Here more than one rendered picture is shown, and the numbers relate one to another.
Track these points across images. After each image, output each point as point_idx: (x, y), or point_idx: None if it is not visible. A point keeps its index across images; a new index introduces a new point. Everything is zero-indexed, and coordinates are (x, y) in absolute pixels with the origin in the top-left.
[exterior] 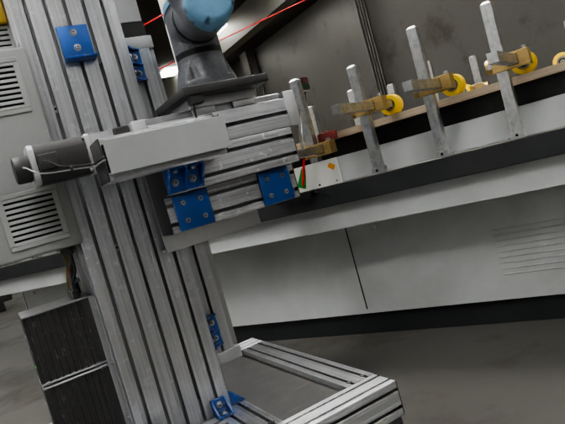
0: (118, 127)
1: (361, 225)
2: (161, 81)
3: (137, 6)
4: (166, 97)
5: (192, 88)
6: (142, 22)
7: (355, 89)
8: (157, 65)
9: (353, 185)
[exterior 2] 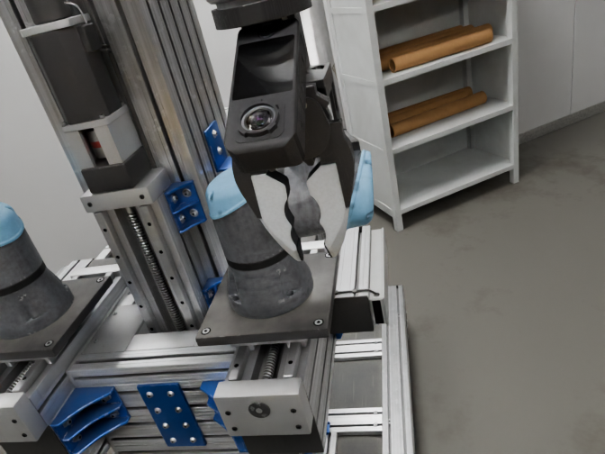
0: (91, 262)
1: None
2: (113, 254)
3: (71, 148)
4: (122, 274)
5: None
6: (81, 172)
7: None
8: (103, 234)
9: None
